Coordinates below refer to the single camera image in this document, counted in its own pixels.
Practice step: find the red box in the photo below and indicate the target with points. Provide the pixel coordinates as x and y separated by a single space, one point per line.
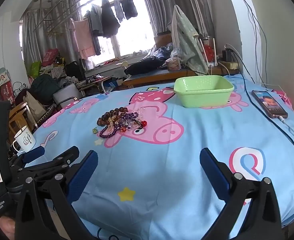
7 92

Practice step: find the white storage box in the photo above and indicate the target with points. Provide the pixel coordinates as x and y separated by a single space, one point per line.
65 93

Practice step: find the small folding table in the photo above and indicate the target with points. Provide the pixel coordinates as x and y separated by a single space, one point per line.
94 82

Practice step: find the grey curtain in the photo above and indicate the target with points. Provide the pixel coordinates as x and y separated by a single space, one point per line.
34 35
162 5

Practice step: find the black suitcase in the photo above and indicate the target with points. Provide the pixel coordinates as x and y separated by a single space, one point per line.
74 70

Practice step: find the blue cartoon printed bedsheet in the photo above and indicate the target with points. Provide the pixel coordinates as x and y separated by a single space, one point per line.
162 180

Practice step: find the blue striped shoe box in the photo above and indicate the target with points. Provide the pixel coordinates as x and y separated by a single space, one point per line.
112 86

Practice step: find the bright green bag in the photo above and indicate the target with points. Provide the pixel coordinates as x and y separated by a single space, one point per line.
35 69

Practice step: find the blue clothing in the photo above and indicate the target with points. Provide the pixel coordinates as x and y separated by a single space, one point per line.
163 52

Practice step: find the green plastic basket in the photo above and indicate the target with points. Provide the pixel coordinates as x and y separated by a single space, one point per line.
202 97

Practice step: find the pale dotted cloth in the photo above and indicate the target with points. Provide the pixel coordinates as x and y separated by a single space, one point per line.
187 42

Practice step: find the red bag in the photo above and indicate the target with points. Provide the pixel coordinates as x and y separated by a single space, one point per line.
50 57

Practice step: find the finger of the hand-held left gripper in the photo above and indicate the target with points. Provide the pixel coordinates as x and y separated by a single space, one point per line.
62 160
34 153

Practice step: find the cream power strip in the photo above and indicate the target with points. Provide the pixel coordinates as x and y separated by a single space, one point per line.
230 65

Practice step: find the dark shorts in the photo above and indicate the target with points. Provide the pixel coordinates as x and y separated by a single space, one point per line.
129 7

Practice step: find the cardboard box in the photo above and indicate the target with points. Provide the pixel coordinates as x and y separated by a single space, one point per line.
163 38

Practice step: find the smartphone in clear case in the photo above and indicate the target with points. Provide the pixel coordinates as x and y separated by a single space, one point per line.
269 103

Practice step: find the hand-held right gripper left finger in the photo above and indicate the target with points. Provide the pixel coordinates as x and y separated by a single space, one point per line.
83 175

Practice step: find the clear plastic bag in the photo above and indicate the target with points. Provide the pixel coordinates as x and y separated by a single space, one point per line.
175 54

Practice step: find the white enamel mug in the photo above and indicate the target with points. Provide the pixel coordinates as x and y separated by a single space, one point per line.
25 140

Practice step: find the wicker basket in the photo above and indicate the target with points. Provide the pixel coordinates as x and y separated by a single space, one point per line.
173 65

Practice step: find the pile of beaded jewelry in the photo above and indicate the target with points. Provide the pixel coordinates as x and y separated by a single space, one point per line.
132 120

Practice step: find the metal drying rack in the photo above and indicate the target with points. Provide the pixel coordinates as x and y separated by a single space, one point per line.
62 7

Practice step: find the person's left hand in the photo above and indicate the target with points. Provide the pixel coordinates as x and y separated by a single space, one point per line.
5 228

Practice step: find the grey shirt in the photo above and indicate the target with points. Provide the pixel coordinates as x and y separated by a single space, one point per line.
95 22

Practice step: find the black cloth bundle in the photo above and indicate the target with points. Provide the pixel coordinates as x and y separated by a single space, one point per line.
144 65

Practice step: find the black power adapter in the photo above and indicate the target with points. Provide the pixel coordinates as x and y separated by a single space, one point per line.
227 55

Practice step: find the pink garment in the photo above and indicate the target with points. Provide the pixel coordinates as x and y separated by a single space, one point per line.
82 38

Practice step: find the wooden chair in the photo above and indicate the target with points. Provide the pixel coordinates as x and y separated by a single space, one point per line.
17 115

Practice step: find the blender with red contents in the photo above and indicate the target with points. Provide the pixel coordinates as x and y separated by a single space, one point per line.
209 52

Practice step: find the wooden table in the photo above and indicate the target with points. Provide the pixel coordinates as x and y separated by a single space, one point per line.
147 78

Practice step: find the dark green bag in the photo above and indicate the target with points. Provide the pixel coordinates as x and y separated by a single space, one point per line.
44 86

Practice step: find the dark jacket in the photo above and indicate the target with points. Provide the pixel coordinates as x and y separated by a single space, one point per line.
109 17

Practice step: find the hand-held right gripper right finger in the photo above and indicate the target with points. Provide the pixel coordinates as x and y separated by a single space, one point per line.
214 175

